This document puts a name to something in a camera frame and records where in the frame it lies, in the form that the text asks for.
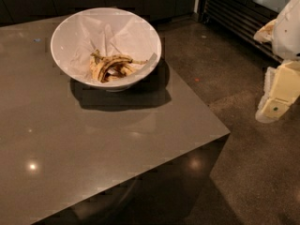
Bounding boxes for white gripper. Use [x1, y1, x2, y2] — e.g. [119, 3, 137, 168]
[253, 0, 300, 123]

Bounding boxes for white bowl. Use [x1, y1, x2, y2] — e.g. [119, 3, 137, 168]
[51, 7, 161, 91]

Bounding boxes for brown spotted banana peel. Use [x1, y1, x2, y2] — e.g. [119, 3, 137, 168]
[89, 50, 146, 83]

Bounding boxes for white crumpled paper napkin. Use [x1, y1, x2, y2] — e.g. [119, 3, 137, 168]
[70, 15, 158, 80]

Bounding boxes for dark cabinet fronts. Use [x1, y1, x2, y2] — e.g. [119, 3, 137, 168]
[0, 0, 195, 24]

